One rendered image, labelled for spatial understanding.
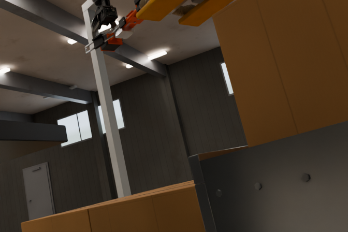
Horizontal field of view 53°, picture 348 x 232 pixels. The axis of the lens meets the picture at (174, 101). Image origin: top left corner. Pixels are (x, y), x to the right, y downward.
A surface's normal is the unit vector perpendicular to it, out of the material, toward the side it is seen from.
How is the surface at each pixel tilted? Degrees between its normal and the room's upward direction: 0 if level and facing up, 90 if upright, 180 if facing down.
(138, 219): 90
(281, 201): 90
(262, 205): 90
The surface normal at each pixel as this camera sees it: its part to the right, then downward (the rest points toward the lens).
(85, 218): -0.68, 0.00
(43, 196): -0.37, -0.12
